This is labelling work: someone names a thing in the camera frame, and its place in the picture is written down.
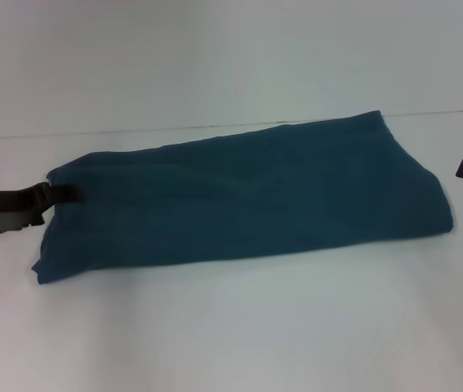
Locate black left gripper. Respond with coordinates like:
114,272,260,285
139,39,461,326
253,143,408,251
0,181,88,236

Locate teal t-shirt with pink print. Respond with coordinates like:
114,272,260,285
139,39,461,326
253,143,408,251
30,109,456,286

